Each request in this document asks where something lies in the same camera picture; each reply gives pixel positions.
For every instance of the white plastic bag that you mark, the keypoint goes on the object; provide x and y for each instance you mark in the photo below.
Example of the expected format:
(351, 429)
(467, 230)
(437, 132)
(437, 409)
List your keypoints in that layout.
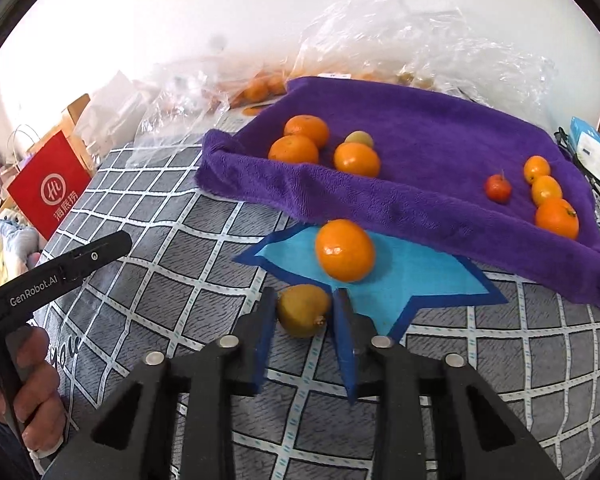
(111, 118)

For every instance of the large clear plastic bag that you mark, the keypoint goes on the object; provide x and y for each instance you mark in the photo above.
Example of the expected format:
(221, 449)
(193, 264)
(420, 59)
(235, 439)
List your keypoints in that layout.
(386, 41)

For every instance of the grey checked table cloth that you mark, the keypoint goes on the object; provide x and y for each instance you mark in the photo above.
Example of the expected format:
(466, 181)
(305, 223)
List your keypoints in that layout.
(182, 286)

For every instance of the purple towel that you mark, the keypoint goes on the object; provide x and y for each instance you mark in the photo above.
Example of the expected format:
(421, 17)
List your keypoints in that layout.
(436, 153)

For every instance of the orange oval citrus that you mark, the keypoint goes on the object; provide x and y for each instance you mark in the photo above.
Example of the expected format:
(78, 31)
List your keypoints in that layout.
(344, 251)

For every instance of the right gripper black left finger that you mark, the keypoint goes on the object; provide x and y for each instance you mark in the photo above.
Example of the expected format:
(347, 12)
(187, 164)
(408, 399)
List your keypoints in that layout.
(189, 397)

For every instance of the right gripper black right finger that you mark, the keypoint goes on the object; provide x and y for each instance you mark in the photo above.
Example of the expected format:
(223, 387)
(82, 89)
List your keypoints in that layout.
(476, 436)

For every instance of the blue white tissue box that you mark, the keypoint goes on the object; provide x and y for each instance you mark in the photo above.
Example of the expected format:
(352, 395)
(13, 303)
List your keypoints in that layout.
(585, 142)

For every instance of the person's left hand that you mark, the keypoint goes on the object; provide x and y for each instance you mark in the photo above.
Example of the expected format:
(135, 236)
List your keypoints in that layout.
(38, 395)

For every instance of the large orange mandarin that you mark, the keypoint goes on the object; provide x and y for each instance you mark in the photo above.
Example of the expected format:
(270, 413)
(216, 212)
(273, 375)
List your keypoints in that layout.
(309, 126)

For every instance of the small red apple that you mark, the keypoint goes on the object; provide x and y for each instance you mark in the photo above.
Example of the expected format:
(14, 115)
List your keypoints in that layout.
(498, 188)

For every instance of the small orange kumquat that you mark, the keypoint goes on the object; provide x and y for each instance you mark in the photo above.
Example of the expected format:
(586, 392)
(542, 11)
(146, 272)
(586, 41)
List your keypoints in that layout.
(545, 188)
(535, 167)
(558, 216)

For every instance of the small clear plastic bag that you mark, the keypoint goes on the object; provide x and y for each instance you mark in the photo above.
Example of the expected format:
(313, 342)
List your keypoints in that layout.
(195, 95)

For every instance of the yellow green fruit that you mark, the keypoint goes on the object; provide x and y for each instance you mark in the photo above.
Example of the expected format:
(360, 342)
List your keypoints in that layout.
(302, 310)
(360, 137)

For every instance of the cardboard box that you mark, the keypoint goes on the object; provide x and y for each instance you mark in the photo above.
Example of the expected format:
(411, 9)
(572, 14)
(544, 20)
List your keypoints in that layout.
(69, 117)

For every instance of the red paper bag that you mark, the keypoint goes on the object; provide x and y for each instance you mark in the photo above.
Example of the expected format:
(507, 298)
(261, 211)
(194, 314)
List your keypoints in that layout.
(51, 183)

